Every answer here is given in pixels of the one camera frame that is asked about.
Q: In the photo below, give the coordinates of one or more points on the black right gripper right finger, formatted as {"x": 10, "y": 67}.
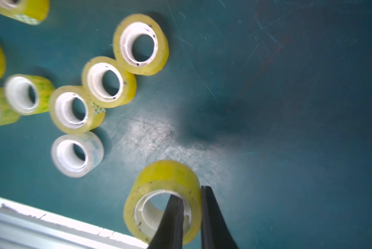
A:
{"x": 214, "y": 232}

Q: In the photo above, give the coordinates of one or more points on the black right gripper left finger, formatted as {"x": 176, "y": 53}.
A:
{"x": 170, "y": 231}

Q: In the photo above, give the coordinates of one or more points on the transparent tape roll two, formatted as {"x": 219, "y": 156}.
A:
{"x": 142, "y": 218}

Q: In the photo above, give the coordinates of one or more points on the transparent tape roll four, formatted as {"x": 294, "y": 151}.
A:
{"x": 107, "y": 84}

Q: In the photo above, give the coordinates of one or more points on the transparent tape roll three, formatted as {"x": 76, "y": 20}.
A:
{"x": 140, "y": 46}

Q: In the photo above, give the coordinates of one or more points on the transparent tape roll nine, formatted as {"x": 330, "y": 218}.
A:
{"x": 76, "y": 155}

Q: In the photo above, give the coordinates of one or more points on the transparent tape roll ten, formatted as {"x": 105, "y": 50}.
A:
{"x": 73, "y": 112}

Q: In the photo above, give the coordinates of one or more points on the transparent tape roll seven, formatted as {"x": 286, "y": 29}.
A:
{"x": 28, "y": 94}

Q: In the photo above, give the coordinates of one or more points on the transparent tape roll five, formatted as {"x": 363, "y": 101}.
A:
{"x": 31, "y": 12}

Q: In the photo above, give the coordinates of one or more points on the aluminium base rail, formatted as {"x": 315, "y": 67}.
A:
{"x": 26, "y": 227}

